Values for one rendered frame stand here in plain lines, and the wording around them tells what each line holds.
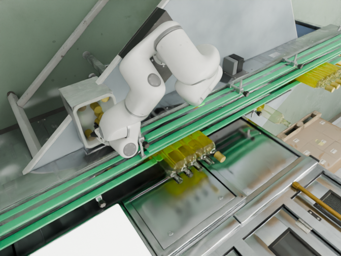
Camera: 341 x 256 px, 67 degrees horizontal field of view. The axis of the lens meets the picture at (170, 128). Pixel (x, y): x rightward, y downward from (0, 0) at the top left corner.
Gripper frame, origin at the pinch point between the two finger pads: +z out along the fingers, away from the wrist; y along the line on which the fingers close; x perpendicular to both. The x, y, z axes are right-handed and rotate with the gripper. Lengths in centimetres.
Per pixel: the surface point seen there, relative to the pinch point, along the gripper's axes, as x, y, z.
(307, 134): -232, 371, 117
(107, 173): -17.0, -6.9, -10.1
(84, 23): 37, 22, 53
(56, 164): -11.0, -22.8, 5.1
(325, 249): -56, 51, -73
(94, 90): 15.8, 1.7, -1.1
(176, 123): -8.1, 29.2, -13.2
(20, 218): -16.8, -41.7, -9.6
